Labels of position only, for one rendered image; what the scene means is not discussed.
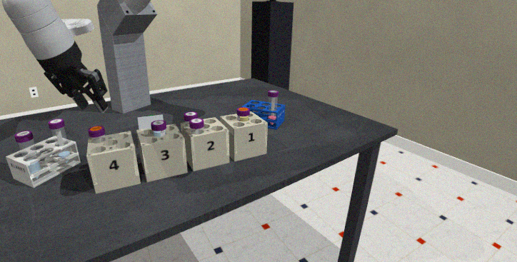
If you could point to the conical tube with yellow liquid and purple cap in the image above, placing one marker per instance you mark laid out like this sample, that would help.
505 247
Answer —
243 114

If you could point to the blue tube rack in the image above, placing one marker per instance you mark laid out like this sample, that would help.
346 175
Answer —
280 113

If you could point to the cream tube adapter block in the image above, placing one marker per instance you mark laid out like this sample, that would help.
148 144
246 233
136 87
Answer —
246 139
162 157
211 148
115 166

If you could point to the white tube rack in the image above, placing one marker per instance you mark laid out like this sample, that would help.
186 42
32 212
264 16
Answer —
52 165

